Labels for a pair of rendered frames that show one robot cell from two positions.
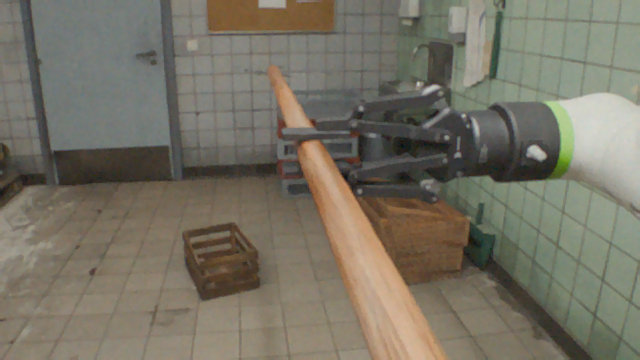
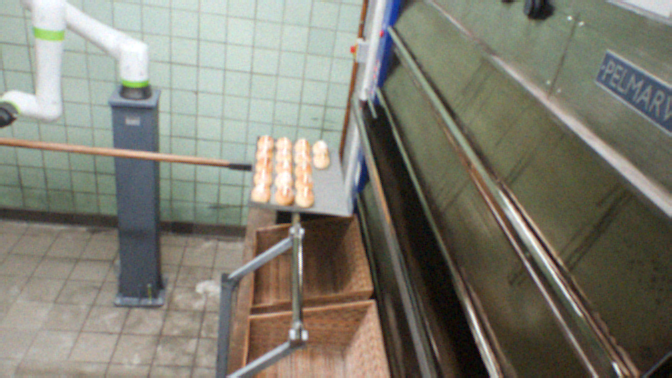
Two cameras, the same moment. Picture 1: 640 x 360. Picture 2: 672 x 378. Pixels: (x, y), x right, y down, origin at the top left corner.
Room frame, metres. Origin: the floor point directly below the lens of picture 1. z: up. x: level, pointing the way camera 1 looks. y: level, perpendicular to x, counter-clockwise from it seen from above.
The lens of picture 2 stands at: (-0.81, 1.75, 2.19)
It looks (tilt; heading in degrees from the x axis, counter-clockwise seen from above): 29 degrees down; 270
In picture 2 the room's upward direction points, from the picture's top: 10 degrees clockwise
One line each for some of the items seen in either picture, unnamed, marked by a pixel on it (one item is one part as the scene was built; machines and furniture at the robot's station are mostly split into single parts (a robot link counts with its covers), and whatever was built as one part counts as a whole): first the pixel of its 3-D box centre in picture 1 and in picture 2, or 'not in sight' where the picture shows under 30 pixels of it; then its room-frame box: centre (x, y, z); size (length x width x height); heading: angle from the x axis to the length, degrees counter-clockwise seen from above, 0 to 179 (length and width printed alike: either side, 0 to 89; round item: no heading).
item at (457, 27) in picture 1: (457, 24); not in sight; (3.00, -0.80, 1.28); 0.09 x 0.09 x 0.20; 8
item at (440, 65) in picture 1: (411, 110); not in sight; (3.34, -0.61, 0.71); 0.47 x 0.36 x 0.91; 8
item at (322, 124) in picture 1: (340, 115); not in sight; (0.52, -0.02, 1.23); 0.05 x 0.01 x 0.03; 98
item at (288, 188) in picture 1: (317, 179); not in sight; (3.78, 0.02, 0.08); 0.60 x 0.40 x 0.16; 100
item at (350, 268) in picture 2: not in sight; (306, 269); (-0.75, -0.16, 0.72); 0.56 x 0.49 x 0.28; 99
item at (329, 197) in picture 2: not in sight; (298, 171); (-0.66, -0.16, 1.19); 0.55 x 0.36 x 0.03; 98
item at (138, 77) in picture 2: not in sight; (133, 61); (0.19, -0.65, 1.36); 0.16 x 0.13 x 0.19; 138
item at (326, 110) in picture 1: (317, 103); not in sight; (3.78, 0.02, 0.68); 0.60 x 0.40 x 0.16; 99
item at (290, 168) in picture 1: (315, 167); not in sight; (0.52, 0.00, 1.17); 0.07 x 0.03 x 0.01; 98
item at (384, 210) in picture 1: (404, 207); not in sight; (2.54, -0.46, 0.32); 0.56 x 0.49 x 0.28; 16
